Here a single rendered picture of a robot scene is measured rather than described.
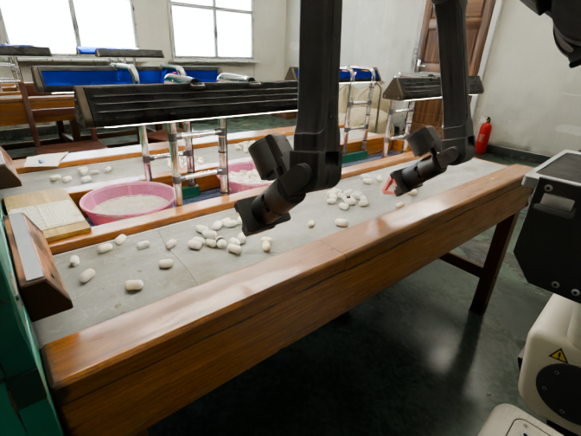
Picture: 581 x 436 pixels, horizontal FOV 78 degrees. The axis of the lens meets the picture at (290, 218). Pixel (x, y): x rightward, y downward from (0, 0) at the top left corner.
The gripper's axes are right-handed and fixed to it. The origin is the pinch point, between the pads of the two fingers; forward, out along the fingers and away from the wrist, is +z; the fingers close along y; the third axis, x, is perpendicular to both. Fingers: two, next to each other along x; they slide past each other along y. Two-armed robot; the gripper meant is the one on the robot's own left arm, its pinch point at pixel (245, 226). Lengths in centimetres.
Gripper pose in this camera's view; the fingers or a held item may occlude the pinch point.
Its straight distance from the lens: 76.6
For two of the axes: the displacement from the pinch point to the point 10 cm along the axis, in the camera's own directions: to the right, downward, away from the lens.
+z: -4.9, 3.4, 8.0
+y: -7.7, 2.5, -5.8
